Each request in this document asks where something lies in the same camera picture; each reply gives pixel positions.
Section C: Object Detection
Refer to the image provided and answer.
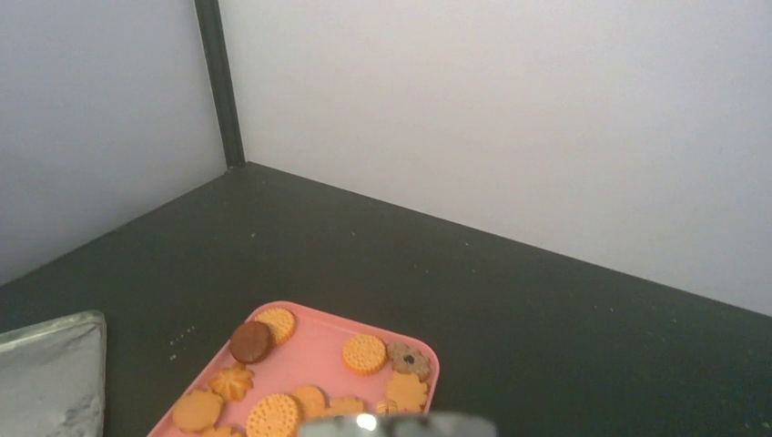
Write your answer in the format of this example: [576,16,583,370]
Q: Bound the metal serving tongs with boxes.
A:
[297,412,499,437]

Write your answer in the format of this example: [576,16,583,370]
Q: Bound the round orange cracker cookie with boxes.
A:
[341,334,388,376]

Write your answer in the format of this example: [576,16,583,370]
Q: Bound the brown flower jam cookie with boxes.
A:
[386,341,431,382]

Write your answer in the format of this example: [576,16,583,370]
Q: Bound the orange flower cookie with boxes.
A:
[385,371,429,412]

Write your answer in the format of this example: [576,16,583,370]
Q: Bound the pink cookie tray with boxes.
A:
[150,301,440,436]

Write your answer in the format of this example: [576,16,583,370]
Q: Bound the dark chocolate round cookie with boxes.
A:
[229,320,274,364]

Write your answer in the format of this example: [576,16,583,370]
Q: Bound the large round sandwich cookie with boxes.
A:
[245,393,302,437]

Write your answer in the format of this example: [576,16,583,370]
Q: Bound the clear plastic tin lid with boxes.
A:
[1,310,107,436]

